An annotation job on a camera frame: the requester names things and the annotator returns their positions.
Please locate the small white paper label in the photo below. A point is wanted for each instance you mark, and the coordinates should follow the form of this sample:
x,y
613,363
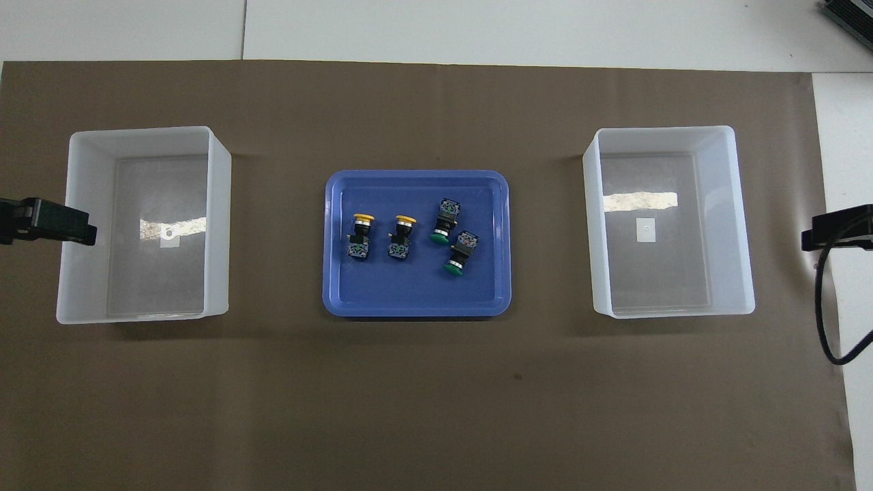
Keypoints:
x,y
646,230

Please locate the translucent white plastic box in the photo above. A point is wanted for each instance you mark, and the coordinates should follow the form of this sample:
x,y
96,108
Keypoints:
x,y
726,225
85,204

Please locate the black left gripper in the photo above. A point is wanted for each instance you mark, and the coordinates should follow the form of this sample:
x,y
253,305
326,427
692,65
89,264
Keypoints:
x,y
10,221

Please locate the dark grey ribbed device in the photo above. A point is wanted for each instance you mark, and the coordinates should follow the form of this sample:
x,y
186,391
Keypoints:
x,y
852,15

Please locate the blue plastic tray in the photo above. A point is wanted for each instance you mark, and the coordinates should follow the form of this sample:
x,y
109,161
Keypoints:
x,y
416,293

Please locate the yellow push button switch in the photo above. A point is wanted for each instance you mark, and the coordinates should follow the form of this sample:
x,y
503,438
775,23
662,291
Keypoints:
x,y
359,247
400,248

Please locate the green push button switch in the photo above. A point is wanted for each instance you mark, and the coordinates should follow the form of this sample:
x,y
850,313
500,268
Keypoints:
x,y
465,244
447,213

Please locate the brown paper table mat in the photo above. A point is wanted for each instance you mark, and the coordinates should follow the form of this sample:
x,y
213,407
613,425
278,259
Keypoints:
x,y
423,409

